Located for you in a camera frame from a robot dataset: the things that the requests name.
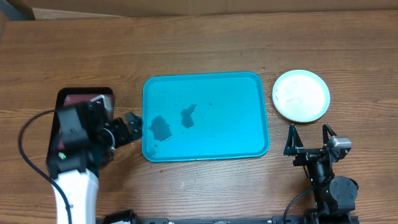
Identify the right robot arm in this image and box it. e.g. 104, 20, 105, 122
282, 123, 359, 223

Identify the teal plastic tray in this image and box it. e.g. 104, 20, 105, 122
142, 72, 271, 162

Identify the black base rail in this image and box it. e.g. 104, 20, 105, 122
95, 210, 360, 224

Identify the light blue plate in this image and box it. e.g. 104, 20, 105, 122
272, 70, 331, 123

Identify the cardboard backdrop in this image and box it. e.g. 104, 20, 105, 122
24, 0, 397, 17

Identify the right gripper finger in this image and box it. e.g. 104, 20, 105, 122
285, 124, 303, 151
322, 123, 336, 144

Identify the dark red tray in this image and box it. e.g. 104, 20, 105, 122
46, 87, 115, 162

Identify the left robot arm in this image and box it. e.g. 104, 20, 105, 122
47, 100, 142, 223

